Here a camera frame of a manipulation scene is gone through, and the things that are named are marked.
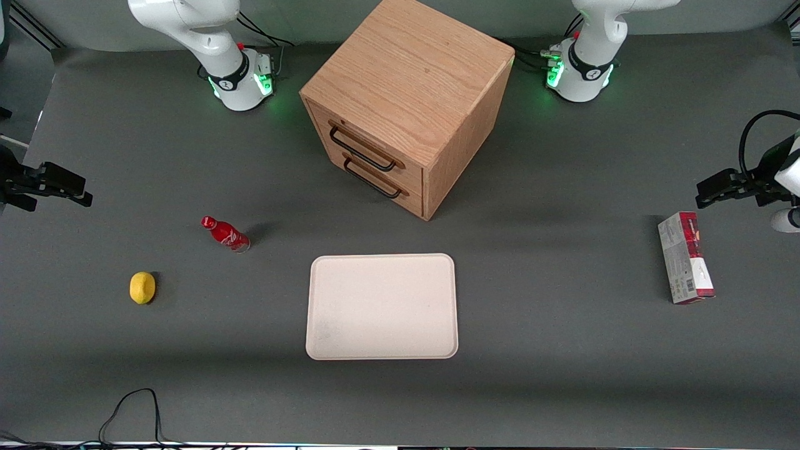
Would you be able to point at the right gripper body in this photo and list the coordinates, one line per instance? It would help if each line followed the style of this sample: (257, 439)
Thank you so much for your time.
(14, 177)

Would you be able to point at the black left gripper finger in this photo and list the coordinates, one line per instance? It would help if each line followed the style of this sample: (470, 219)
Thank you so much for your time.
(719, 198)
(725, 181)

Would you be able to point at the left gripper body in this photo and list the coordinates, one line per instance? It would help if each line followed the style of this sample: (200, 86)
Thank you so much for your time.
(764, 174)

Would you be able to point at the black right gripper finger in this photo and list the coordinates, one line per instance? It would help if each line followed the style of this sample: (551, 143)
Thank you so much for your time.
(62, 178)
(80, 199)

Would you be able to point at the wooden drawer with inside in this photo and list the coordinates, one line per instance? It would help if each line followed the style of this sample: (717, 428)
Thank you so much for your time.
(409, 174)

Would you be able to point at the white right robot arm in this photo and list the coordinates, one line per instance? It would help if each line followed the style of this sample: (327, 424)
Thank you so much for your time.
(212, 44)

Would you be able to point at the wooden drawer front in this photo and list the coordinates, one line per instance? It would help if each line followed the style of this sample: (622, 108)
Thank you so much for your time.
(414, 205)

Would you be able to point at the wooden drawer cabinet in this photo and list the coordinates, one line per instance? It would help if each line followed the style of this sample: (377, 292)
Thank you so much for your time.
(412, 69)

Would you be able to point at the grey and red carton box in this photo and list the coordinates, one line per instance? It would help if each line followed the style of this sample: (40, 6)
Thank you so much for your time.
(684, 262)

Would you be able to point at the yellow lemon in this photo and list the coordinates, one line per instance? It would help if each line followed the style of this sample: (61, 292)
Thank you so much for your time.
(142, 288)

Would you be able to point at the red cola bottle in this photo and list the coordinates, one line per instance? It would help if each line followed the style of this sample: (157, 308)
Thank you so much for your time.
(226, 235)

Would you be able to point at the beige rectangular tray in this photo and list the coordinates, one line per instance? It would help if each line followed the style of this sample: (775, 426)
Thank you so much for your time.
(381, 306)

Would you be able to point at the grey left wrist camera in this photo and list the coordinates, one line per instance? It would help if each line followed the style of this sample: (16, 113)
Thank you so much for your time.
(786, 220)

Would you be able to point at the black aluminium frame rail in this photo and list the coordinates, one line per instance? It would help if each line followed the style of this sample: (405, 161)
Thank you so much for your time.
(37, 28)

